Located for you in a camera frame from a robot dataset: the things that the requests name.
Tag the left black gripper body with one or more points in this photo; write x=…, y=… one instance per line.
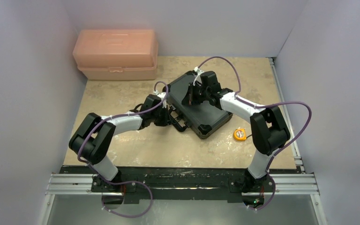
x=160, y=116

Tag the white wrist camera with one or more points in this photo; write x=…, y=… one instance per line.
x=163, y=96
x=198, y=72

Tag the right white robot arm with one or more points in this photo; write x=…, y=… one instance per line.
x=268, y=127

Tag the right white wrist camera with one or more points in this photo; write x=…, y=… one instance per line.
x=198, y=72

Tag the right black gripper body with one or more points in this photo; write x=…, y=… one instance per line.
x=195, y=94

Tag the black poker set case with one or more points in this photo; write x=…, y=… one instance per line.
x=204, y=119

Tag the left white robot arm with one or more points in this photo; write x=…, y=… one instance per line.
x=93, y=137

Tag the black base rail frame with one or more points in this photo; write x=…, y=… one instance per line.
x=142, y=183

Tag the pink plastic storage box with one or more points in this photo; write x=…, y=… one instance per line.
x=118, y=55

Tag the yellow measuring tape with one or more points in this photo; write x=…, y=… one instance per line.
x=240, y=135

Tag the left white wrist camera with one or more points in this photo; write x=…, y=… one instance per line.
x=163, y=96

